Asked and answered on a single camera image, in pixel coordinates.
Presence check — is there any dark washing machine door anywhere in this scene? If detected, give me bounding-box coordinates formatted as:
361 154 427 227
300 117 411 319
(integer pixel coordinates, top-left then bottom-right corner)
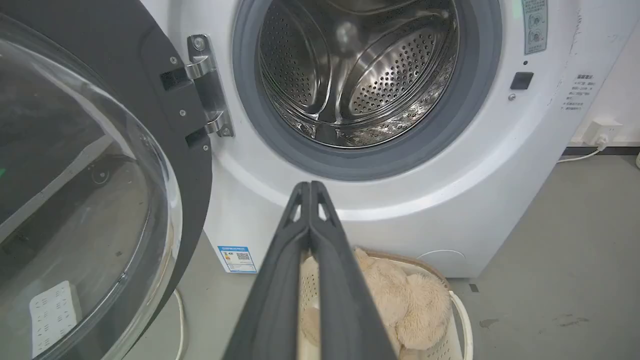
0 0 214 360

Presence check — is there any white perforated laundry basket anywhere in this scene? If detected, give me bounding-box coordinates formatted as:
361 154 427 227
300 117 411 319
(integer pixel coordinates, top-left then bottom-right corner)
298 250 474 360

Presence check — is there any beige plush teddy bear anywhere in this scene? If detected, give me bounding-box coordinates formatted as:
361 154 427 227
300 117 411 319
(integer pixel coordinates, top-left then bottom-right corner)
300 248 452 360

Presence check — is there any white wall power plug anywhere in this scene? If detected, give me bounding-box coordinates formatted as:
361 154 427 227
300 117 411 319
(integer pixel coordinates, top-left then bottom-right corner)
583 119 624 151

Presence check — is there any blue energy label sticker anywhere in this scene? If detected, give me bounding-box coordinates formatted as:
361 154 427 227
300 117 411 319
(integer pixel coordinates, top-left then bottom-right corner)
217 245 258 274

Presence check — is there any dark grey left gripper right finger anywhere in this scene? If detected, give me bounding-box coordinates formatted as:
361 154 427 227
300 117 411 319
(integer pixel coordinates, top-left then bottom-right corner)
310 180 398 360

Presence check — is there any chrome door hinge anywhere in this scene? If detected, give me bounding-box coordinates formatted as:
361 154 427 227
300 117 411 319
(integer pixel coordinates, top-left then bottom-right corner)
186 34 235 138

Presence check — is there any white front-load washing machine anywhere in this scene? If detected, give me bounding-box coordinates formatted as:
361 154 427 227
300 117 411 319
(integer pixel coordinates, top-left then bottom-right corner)
140 0 640 279

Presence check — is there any white power cable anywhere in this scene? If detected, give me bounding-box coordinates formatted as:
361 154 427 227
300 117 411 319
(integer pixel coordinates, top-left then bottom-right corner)
556 145 607 164

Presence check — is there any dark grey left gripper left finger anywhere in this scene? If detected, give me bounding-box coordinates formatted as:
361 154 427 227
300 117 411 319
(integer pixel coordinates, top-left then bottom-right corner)
222 181 312 360

